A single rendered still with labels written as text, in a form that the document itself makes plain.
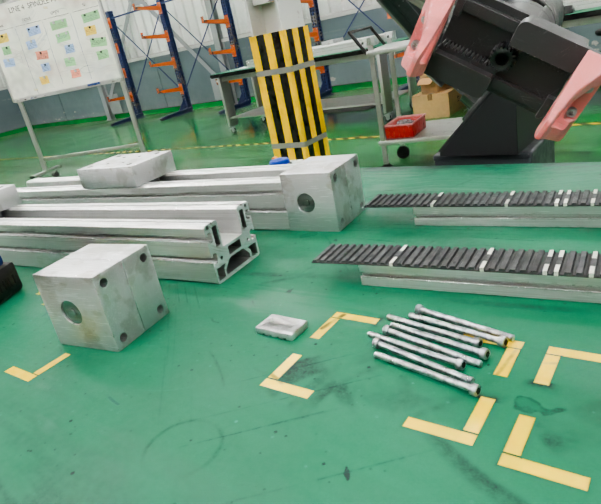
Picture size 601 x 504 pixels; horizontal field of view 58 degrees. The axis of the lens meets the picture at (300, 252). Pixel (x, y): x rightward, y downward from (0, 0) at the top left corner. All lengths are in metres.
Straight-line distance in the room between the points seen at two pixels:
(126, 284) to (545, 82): 0.47
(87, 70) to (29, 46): 0.71
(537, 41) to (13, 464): 0.54
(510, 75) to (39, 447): 0.51
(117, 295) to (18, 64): 6.51
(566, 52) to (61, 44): 6.40
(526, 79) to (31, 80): 6.71
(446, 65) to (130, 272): 0.41
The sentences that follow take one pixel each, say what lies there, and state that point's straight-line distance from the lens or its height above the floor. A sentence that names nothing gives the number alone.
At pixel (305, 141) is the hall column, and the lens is 4.11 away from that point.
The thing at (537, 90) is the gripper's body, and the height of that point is 0.99.
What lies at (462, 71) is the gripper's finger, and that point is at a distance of 0.48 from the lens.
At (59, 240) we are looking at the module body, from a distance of 0.97.
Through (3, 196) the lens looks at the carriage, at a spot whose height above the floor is 0.89.
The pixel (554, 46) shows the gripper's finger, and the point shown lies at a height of 1.03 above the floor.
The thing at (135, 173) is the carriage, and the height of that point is 0.89.
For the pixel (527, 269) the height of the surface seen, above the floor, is 0.81.
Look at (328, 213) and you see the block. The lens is 0.83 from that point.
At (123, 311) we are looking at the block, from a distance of 0.66.
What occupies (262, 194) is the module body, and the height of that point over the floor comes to 0.84.
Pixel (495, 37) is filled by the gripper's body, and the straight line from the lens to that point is 0.48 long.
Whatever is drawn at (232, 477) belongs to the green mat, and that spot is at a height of 0.78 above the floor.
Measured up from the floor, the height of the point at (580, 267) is 0.81.
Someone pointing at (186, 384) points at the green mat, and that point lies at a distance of 0.56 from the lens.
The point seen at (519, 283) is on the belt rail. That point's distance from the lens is 0.60.
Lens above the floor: 1.07
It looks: 22 degrees down
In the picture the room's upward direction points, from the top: 12 degrees counter-clockwise
